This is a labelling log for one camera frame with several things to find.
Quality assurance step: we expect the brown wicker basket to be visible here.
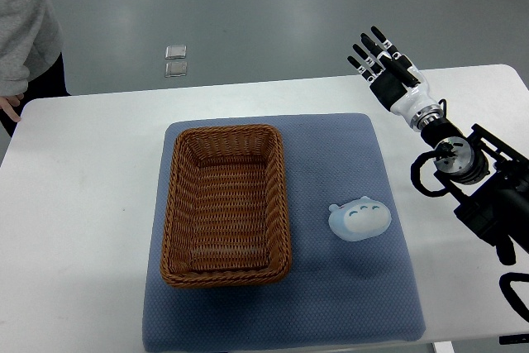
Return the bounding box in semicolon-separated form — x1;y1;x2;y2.
160;124;292;289

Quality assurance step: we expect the upper floor socket plate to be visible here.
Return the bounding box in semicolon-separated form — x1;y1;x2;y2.
164;45;187;60

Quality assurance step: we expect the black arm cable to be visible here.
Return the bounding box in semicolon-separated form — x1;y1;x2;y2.
410;98;529;325

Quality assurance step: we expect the blue white plush toy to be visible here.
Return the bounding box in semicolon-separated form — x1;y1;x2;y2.
328;196;392;242

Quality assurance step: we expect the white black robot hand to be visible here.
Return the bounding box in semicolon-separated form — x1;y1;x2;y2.
347;26;442;127

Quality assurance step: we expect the person's hand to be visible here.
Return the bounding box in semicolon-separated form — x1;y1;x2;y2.
0;93;24;122

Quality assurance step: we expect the blue fabric mat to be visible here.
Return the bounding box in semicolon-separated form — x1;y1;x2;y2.
142;113;426;352

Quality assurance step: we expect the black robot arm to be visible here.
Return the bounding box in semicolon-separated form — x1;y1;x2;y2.
347;27;528;265

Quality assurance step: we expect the black table controller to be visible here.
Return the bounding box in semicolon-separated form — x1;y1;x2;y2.
498;333;529;346

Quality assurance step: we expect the person in grey sweater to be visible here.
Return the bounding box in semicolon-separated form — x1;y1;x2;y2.
1;0;69;136

